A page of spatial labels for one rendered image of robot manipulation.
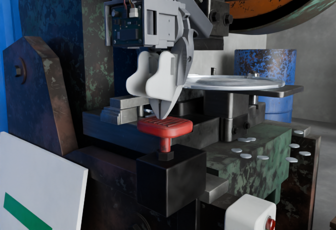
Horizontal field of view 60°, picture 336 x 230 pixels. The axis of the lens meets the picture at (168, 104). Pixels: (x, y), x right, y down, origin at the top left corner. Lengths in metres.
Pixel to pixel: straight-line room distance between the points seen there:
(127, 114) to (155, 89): 0.28
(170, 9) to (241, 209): 0.30
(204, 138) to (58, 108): 0.40
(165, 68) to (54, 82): 0.51
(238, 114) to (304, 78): 3.41
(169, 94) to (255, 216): 0.21
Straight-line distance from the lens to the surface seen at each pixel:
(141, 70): 0.39
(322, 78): 4.05
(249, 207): 0.48
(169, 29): 0.36
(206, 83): 0.68
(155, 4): 0.34
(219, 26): 0.74
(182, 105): 0.70
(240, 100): 0.71
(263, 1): 1.06
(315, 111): 4.11
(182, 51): 0.37
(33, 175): 0.93
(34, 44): 0.90
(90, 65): 0.81
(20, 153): 1.00
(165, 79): 0.37
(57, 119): 0.82
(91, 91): 0.81
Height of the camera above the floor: 0.86
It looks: 10 degrees down
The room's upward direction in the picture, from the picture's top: straight up
